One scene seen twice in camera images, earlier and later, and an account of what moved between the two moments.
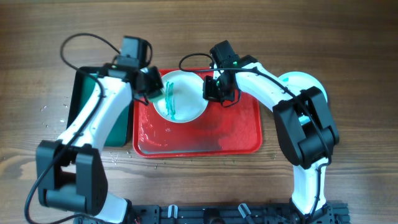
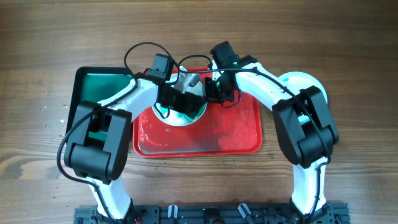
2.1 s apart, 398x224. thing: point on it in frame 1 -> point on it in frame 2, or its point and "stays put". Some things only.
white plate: [303, 81] stays put
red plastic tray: [220, 131] stays put
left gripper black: [152, 79] -> [183, 107]
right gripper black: [209, 95] stays put
